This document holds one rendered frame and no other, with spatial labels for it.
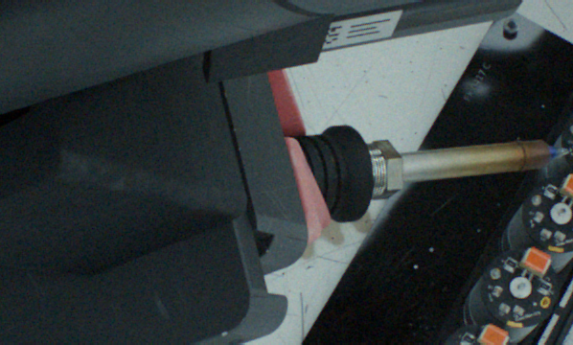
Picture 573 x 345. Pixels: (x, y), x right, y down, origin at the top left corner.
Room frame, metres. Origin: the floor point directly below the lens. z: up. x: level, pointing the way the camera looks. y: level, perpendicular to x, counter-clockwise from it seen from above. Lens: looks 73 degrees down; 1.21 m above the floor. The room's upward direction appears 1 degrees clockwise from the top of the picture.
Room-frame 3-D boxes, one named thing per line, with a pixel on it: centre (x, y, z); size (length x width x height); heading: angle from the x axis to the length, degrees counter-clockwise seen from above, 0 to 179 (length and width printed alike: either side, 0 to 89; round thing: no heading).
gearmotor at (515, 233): (0.11, -0.09, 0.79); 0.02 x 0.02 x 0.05
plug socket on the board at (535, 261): (0.09, -0.08, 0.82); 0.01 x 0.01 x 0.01; 60
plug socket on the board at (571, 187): (0.12, -0.09, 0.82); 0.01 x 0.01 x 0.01; 60
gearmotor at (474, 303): (0.08, -0.08, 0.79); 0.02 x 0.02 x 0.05
